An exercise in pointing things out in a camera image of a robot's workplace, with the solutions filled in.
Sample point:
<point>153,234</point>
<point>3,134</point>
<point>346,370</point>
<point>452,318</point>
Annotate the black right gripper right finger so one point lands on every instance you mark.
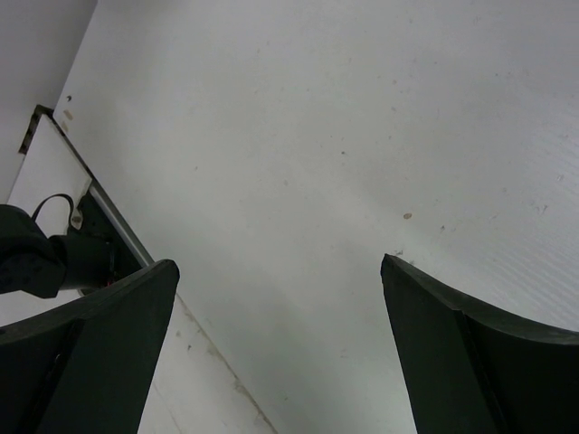
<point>470,367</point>

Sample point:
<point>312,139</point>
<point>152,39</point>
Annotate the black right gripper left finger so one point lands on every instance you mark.
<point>86,366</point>

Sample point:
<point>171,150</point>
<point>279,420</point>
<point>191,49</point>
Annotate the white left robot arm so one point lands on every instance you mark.
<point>42,266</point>

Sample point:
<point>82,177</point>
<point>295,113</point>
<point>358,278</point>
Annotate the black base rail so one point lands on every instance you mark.
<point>98,217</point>

